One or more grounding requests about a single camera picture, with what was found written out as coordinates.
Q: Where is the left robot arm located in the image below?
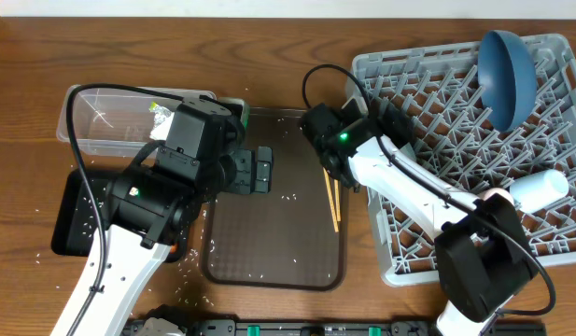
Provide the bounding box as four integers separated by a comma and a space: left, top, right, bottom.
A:
51, 95, 273, 335

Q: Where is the clear plastic bin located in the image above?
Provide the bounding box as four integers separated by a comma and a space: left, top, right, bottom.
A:
55, 84, 218, 158

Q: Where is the white green wrapper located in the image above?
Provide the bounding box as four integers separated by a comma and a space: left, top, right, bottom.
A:
149, 102, 175, 140

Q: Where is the pink cup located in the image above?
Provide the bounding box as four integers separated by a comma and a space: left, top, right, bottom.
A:
478, 188, 514, 204

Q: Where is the light blue cup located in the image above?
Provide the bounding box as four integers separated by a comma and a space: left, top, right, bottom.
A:
509, 169, 569, 213

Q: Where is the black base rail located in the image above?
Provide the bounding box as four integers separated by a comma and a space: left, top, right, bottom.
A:
121, 305, 548, 336

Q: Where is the white rice pile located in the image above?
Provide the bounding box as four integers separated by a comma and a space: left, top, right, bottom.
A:
76, 196, 106, 233

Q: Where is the brown serving tray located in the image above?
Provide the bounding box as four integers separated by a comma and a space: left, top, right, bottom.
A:
200, 107, 346, 291

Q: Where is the black tray bin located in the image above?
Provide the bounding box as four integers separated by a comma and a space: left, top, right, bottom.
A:
50, 169, 188, 263

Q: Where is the grey dishwasher rack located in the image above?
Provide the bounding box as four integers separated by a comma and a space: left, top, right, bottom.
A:
351, 34, 576, 267

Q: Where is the large blue plate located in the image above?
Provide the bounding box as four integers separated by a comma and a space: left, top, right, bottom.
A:
477, 30, 538, 133

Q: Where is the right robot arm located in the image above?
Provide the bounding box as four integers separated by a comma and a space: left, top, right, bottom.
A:
300, 97, 538, 335

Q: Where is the wooden chopstick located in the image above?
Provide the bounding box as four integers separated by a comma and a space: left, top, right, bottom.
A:
323, 169, 340, 232
333, 179, 341, 223

